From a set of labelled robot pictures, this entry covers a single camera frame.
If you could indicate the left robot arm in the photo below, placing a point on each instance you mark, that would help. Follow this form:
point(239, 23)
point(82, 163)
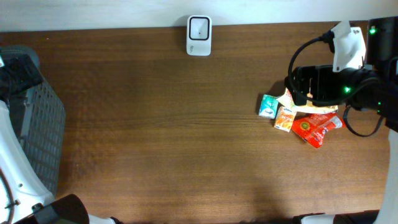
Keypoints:
point(24, 198)

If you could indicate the white barcode scanner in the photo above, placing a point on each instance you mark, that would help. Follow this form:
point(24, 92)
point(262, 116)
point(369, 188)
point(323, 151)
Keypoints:
point(199, 35)

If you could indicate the orange small carton box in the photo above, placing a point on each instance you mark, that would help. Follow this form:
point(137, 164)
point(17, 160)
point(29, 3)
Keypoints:
point(284, 119)

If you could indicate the red snack bag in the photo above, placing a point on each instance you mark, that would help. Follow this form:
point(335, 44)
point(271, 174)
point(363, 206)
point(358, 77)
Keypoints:
point(312, 128)

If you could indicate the grey plastic mesh basket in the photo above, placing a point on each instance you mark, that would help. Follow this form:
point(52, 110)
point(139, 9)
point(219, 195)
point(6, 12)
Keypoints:
point(37, 114)

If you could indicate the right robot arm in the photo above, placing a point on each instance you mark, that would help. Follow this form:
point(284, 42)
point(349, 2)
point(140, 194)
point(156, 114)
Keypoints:
point(381, 57)

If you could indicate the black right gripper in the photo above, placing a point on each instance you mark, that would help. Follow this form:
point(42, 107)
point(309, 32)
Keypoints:
point(316, 76)

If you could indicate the teal tissue packet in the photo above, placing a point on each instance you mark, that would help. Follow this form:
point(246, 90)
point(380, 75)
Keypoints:
point(268, 107)

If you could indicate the yellow snack bag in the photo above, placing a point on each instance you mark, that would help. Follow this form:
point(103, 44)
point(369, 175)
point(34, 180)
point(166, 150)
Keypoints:
point(286, 100)

